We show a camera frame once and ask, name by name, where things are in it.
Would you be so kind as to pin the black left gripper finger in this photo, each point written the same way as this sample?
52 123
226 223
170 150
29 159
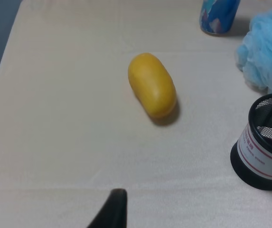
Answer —
113 213

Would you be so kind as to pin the black mesh pen holder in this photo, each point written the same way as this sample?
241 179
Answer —
251 155

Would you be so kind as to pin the blue mesh bath sponge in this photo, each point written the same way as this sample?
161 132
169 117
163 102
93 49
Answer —
254 56

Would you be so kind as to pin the yellow mango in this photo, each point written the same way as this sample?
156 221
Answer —
152 85

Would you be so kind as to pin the blue beverage can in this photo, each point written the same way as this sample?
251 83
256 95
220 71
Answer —
217 16

